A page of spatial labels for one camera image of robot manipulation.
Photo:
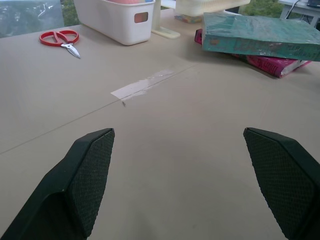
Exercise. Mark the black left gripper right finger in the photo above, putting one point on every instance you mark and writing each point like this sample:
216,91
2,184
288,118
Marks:
287,180

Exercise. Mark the green book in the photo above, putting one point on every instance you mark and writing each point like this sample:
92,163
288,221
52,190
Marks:
260,35

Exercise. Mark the cream plastic stand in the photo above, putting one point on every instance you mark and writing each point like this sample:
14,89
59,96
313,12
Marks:
162,22

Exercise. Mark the cream plastic basket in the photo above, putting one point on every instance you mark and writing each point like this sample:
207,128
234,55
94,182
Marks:
207,5

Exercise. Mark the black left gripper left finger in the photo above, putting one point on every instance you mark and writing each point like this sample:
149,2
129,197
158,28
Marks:
62,185

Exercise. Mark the clear tape strip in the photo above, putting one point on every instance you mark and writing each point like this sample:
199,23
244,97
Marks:
142,83

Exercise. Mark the colourful flat pack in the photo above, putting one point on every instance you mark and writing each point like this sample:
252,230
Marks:
188,18

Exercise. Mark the white plastic storage bin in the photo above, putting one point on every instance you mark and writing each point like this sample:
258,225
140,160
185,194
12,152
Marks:
117,17

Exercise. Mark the pink book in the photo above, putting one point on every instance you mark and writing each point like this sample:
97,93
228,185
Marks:
270,65

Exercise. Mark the white background table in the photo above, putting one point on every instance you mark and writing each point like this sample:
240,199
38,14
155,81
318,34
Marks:
300,7

